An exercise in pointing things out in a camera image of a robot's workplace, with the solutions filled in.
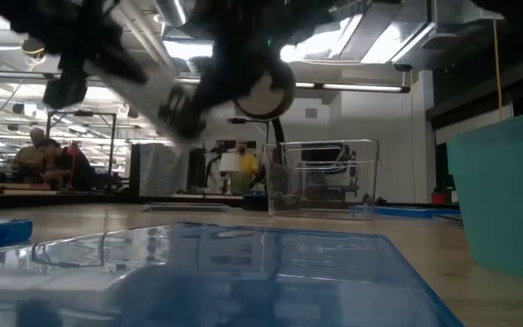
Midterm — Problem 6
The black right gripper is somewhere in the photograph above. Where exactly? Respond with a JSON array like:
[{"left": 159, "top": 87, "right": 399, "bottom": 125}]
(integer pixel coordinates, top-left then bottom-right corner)
[{"left": 159, "top": 45, "right": 267, "bottom": 142}]

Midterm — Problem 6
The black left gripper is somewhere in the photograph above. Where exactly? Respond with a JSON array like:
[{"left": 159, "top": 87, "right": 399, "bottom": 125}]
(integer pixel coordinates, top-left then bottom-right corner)
[{"left": 43, "top": 43, "right": 149, "bottom": 110}]

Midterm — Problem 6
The clear plastic tray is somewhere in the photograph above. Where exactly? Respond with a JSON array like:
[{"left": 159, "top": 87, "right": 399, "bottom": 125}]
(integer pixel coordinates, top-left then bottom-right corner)
[{"left": 83, "top": 58, "right": 208, "bottom": 143}]

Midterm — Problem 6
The black CD jewel case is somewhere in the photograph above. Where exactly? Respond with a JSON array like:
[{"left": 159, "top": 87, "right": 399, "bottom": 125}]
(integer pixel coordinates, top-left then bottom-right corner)
[{"left": 142, "top": 202, "right": 232, "bottom": 213}]

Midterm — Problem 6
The clear plastic bin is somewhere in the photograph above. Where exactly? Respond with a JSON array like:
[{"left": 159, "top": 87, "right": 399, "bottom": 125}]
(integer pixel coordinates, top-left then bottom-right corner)
[{"left": 262, "top": 138, "right": 380, "bottom": 222}]

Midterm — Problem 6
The teal translucent plastic tray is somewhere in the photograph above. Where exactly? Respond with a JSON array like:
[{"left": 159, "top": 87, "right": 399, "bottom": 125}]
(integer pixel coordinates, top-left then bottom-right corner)
[{"left": 446, "top": 106, "right": 523, "bottom": 288}]

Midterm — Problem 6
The grey covered cart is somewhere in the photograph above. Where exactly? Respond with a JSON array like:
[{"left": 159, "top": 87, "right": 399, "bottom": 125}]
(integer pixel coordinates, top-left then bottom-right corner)
[{"left": 129, "top": 143, "right": 190, "bottom": 197}]

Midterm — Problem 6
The white box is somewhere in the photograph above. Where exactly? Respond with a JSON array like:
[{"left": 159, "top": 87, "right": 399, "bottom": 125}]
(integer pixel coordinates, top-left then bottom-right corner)
[{"left": 219, "top": 152, "right": 243, "bottom": 173}]

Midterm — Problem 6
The person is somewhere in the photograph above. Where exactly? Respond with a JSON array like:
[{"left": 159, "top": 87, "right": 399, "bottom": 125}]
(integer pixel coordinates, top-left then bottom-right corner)
[
  {"left": 232, "top": 139, "right": 262, "bottom": 194},
  {"left": 11, "top": 127, "right": 52, "bottom": 185},
  {"left": 36, "top": 138, "right": 97, "bottom": 191}
]

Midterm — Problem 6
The ceiling light strip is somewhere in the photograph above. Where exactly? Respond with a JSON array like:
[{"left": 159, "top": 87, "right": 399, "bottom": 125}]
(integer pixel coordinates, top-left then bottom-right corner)
[{"left": 295, "top": 81, "right": 410, "bottom": 94}]

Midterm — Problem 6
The black rack frame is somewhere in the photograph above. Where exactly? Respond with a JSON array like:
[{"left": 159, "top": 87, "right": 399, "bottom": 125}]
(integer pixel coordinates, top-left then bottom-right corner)
[{"left": 45, "top": 110, "right": 117, "bottom": 176}]

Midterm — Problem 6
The silver ceiling duct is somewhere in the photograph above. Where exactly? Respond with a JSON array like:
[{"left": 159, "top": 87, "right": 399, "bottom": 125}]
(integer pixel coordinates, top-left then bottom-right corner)
[{"left": 152, "top": 0, "right": 194, "bottom": 28}]

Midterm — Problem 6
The black aluminium table frame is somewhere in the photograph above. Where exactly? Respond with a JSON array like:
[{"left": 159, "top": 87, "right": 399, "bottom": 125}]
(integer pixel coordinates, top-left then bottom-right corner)
[{"left": 0, "top": 190, "right": 462, "bottom": 211}]

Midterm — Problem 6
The yellow hanging cable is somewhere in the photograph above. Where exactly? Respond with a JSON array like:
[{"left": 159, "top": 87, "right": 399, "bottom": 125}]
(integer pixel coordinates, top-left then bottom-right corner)
[{"left": 492, "top": 20, "right": 503, "bottom": 122}]

